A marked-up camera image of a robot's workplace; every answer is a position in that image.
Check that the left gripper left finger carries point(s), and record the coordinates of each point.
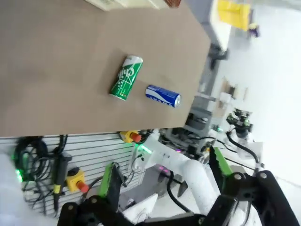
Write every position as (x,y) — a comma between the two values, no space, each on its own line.
(113,183)

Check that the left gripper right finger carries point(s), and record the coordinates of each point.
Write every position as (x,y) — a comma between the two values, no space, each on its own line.
(249,197)

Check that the blue Pocari Sweat can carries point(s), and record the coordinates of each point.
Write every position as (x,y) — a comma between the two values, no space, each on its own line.
(162,95)

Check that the green Chilsung cider can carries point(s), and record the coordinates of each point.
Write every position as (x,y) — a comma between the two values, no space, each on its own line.
(127,77)

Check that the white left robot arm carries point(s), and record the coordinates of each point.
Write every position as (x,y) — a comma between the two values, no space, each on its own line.
(14,200)

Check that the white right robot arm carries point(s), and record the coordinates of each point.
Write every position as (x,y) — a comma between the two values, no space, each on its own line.
(197,174)

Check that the yellow plastic basket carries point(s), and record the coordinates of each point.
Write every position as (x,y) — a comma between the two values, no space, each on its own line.
(232,11)

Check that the grey ribbed base panel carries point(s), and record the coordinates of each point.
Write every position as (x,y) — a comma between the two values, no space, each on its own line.
(98,150)

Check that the yellow emergency stop button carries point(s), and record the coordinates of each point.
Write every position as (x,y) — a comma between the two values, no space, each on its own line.
(128,136)
(75,180)

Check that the black background robot gripper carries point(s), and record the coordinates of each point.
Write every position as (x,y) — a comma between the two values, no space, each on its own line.
(240,120)

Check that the black handheld enabling switch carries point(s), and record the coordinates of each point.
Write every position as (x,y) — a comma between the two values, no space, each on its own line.
(61,171)

